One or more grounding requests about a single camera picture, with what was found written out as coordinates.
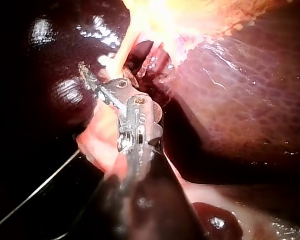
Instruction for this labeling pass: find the thin tube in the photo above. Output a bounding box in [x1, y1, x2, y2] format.
[112, 23, 143, 79]

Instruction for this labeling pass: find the gallbladder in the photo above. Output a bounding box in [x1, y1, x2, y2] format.
[123, 0, 278, 61]

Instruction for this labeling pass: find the right arm instrument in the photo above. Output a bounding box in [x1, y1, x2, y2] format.
[97, 77, 164, 154]

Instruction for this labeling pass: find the thin steel wire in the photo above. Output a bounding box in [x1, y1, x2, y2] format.
[0, 149, 81, 234]

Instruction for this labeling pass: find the right arm instrument jaw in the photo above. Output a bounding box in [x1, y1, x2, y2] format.
[123, 66, 141, 89]
[78, 61, 109, 92]

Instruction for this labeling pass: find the pale fatty tissue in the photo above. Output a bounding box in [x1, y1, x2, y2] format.
[168, 159, 300, 240]
[75, 101, 131, 181]

